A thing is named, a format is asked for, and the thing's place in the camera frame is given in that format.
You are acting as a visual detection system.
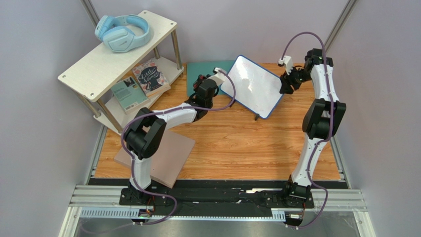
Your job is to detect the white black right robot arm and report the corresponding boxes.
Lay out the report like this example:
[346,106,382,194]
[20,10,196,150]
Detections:
[278,48,346,207]

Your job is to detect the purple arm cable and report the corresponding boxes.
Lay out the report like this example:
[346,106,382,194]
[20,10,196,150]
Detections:
[281,32,336,230]
[120,68,237,226]

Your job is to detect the teal cover book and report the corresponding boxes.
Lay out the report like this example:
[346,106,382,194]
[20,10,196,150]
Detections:
[111,77,150,115]

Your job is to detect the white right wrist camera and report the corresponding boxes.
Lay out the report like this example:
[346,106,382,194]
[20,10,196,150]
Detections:
[278,55,294,75]

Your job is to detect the blue framed whiteboard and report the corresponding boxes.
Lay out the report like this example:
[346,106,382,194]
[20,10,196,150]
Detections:
[220,55,284,119]

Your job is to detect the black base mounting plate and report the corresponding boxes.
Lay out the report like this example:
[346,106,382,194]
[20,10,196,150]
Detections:
[119,180,315,217]

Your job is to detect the light blue headphones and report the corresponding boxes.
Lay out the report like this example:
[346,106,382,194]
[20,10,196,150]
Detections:
[94,15,151,53]

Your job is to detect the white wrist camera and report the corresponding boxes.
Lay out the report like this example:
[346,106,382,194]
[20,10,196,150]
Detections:
[278,55,294,75]
[209,67,226,87]

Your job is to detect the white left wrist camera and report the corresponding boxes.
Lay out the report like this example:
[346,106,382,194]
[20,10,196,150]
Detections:
[209,67,226,87]

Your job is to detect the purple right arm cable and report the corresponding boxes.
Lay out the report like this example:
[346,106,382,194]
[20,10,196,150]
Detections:
[281,32,336,230]

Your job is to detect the teal mat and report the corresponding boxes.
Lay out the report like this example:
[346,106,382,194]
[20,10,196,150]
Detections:
[186,60,234,97]

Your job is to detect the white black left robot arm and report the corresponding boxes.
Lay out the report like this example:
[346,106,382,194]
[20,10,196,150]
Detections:
[120,75,219,205]

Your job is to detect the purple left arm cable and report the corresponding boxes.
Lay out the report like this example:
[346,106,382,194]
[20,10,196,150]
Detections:
[120,68,237,226]

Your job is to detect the pink square board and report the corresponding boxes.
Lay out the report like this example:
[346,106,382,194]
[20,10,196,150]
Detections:
[130,130,195,189]

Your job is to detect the floral cover book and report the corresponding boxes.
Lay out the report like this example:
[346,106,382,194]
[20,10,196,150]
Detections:
[132,59,170,97]

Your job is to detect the aluminium frame rail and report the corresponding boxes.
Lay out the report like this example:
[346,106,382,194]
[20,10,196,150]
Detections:
[59,185,376,237]

